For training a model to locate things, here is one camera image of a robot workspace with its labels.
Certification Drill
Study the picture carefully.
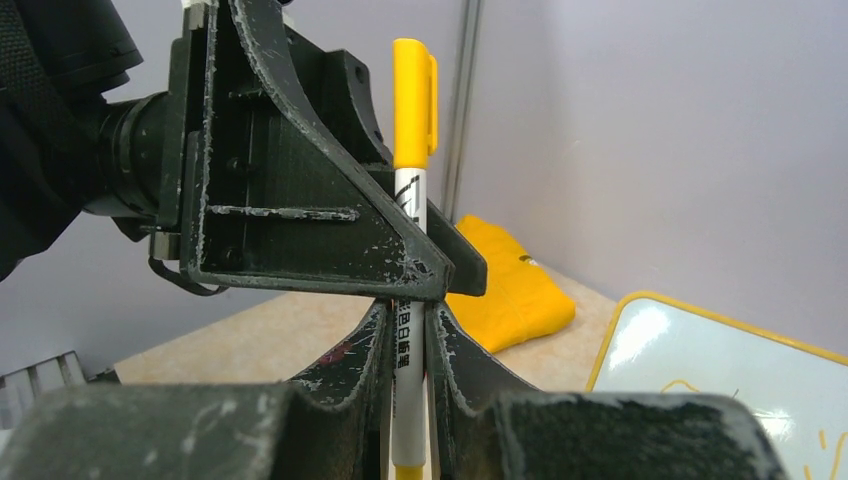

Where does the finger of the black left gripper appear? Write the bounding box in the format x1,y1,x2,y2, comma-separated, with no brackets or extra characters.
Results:
291,32,487,297

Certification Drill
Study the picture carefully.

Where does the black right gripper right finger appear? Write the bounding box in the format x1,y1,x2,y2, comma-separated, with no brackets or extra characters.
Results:
425,303,786,479

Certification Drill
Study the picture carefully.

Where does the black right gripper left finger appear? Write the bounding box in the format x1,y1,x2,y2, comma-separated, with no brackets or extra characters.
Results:
1,300,391,479

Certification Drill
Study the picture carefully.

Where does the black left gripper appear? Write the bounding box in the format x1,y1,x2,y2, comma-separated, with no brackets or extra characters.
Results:
148,1,454,300

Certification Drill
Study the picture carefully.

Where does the yellow marker cap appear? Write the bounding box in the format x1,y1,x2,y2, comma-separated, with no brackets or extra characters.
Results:
393,38,439,169

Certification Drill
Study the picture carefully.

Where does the white whiteboard marker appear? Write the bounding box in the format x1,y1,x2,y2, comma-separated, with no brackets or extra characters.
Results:
391,168,427,479

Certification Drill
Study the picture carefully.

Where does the yellow framed whiteboard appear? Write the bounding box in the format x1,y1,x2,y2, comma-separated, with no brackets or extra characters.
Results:
586,291,847,479

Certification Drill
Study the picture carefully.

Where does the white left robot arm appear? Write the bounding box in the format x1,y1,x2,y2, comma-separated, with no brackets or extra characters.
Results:
1,1,487,301

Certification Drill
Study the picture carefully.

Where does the yellow folded cloth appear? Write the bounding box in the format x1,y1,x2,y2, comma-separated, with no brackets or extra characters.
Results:
446,215,577,353

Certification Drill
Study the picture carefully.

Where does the aluminium frame rail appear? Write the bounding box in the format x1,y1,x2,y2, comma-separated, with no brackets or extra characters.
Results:
1,351,86,430

